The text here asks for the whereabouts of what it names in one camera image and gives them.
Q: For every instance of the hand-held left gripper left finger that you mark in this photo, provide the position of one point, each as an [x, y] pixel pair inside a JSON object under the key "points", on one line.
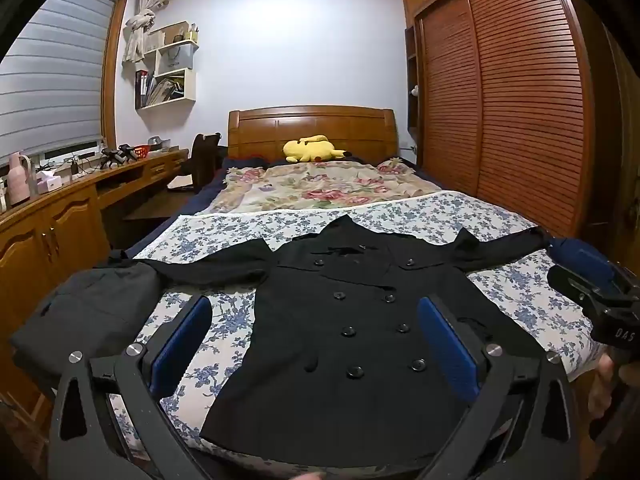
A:
{"points": [[181, 342]]}

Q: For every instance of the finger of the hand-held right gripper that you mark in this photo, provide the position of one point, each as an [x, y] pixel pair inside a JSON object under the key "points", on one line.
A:
{"points": [[572, 285]]}

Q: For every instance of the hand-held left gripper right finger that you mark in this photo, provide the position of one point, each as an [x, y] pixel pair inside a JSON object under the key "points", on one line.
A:
{"points": [[447, 342]]}

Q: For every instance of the black button coat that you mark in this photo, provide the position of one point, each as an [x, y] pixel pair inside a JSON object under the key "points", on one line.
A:
{"points": [[345, 310]]}

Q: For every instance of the person's right hand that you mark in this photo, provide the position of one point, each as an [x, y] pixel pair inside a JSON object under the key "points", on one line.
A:
{"points": [[602, 385]]}

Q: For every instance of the dark grey folded garment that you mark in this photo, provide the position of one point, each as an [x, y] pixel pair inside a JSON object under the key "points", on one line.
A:
{"points": [[90, 310]]}

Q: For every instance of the blue floral bed blanket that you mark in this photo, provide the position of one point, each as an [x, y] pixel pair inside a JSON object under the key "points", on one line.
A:
{"points": [[210, 240]]}

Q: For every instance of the navy blue bedsheet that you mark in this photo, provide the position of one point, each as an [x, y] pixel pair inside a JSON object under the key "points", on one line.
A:
{"points": [[195, 202]]}

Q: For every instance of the wooden desk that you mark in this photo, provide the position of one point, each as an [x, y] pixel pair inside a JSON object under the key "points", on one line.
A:
{"points": [[55, 220]]}

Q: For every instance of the wooden slatted wardrobe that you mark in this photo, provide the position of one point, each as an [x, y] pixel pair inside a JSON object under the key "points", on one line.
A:
{"points": [[525, 110]]}

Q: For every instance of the dark wooden chair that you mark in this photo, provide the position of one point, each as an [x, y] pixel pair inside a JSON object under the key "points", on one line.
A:
{"points": [[204, 160]]}

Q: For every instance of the red basket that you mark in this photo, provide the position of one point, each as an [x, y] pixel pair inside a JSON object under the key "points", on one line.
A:
{"points": [[141, 151]]}

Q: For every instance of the black gadget on desk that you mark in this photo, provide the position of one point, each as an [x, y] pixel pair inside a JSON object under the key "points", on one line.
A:
{"points": [[117, 155]]}

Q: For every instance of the pink floral quilt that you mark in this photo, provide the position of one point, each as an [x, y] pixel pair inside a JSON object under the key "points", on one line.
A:
{"points": [[310, 185]]}

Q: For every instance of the pink tissue box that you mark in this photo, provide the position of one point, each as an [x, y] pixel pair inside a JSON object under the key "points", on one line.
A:
{"points": [[49, 182]]}

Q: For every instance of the pink bottle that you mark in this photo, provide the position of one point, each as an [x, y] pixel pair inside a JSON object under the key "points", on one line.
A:
{"points": [[20, 182]]}

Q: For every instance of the yellow plush toy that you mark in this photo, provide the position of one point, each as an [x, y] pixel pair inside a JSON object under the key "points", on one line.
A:
{"points": [[310, 150]]}

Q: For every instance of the wooden bed headboard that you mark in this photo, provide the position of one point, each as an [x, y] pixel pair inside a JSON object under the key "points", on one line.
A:
{"points": [[310, 122]]}

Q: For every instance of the grey window blind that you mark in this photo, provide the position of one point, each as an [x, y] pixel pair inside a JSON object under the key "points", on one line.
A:
{"points": [[50, 70]]}

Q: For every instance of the white wall shelf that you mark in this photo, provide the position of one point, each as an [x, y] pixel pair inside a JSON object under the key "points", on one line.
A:
{"points": [[172, 67]]}

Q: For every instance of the beige hanging wall ornament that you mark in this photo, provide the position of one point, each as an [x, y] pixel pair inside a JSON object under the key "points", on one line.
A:
{"points": [[136, 35]]}

